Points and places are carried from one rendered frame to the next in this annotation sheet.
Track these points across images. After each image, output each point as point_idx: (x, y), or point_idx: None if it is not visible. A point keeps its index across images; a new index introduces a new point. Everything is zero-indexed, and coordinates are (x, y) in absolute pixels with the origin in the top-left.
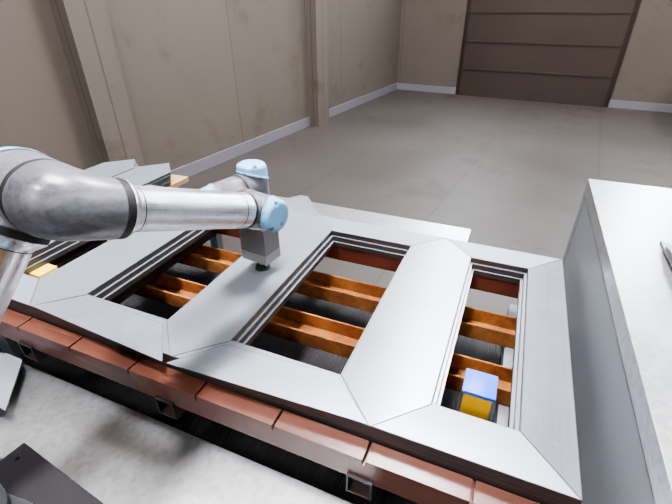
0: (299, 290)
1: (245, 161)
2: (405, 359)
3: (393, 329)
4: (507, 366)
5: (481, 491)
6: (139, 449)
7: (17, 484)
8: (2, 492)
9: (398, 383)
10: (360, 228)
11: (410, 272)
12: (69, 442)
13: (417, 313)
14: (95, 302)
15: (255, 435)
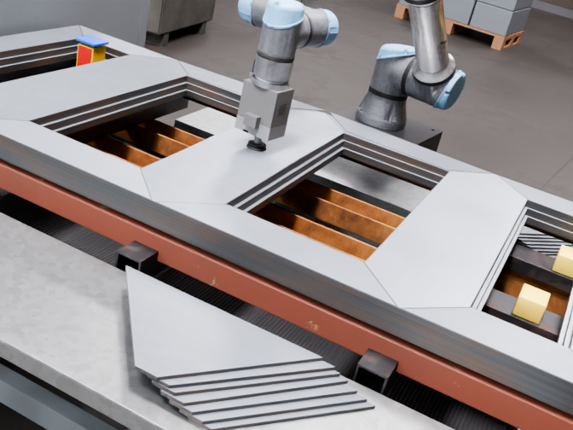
0: None
1: (294, 3)
2: (131, 67)
3: (128, 78)
4: None
5: None
6: (336, 171)
7: (391, 135)
8: (375, 83)
9: (147, 63)
10: (87, 159)
11: (66, 101)
12: (393, 186)
13: (95, 79)
14: (431, 161)
15: None
